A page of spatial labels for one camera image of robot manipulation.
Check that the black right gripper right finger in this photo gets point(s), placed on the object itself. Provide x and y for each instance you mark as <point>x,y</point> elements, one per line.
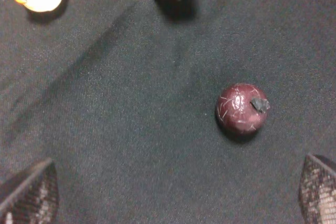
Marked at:
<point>317,189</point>

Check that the black table cloth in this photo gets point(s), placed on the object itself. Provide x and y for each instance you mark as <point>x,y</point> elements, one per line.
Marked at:
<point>121,94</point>

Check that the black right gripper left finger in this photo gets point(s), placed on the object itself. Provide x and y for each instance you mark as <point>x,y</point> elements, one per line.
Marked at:
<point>31,196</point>

